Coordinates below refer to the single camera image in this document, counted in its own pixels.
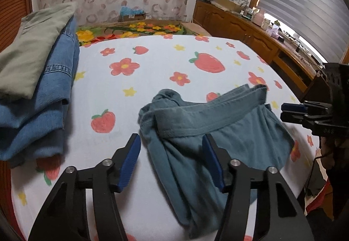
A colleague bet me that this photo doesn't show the brown slatted wooden panel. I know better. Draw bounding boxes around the brown slatted wooden panel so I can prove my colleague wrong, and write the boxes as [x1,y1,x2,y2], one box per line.
[0,0,34,53]

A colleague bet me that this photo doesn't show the teal pants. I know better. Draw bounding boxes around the teal pants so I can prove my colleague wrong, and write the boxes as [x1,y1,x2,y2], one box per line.
[138,83,295,239]

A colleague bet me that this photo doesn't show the yellow flowered green blanket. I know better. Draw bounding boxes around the yellow flowered green blanket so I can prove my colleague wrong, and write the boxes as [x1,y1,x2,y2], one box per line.
[75,20,197,47]

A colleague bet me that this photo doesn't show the box with blue items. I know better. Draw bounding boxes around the box with blue items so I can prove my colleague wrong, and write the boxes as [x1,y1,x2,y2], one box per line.
[119,7,147,22]

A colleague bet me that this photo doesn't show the strawberry printed white blanket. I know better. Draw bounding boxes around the strawberry printed white blanket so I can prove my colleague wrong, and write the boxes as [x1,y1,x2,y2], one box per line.
[11,34,328,241]

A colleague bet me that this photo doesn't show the long wooden cabinet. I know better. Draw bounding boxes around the long wooden cabinet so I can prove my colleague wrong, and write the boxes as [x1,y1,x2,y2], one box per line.
[193,0,319,100]

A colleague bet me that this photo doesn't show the folded olive green pants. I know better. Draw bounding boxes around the folded olive green pants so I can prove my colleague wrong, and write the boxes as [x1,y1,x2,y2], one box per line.
[0,2,77,100]

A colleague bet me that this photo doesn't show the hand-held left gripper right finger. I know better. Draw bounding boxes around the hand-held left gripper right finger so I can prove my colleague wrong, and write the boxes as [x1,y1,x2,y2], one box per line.
[202,133,315,241]

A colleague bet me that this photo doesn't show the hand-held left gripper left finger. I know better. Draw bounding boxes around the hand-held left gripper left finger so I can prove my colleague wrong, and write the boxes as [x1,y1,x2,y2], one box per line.
[28,133,142,241]

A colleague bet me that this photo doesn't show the pink container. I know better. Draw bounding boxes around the pink container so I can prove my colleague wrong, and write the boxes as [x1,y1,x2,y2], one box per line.
[252,8,265,25]

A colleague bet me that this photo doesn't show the open cardboard box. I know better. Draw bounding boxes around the open cardboard box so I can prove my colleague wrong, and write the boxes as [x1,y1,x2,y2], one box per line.
[211,0,242,12]

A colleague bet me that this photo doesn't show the dark brown chair back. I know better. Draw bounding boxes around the dark brown chair back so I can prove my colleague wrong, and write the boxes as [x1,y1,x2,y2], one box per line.
[301,76,332,105]

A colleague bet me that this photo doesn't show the folded blue denim jeans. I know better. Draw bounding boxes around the folded blue denim jeans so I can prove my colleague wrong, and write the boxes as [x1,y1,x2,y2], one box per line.
[0,16,80,168]

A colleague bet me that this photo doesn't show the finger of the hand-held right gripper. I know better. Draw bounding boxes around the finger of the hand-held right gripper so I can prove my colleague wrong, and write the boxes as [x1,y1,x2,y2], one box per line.
[281,101,332,114]
[280,112,332,129]

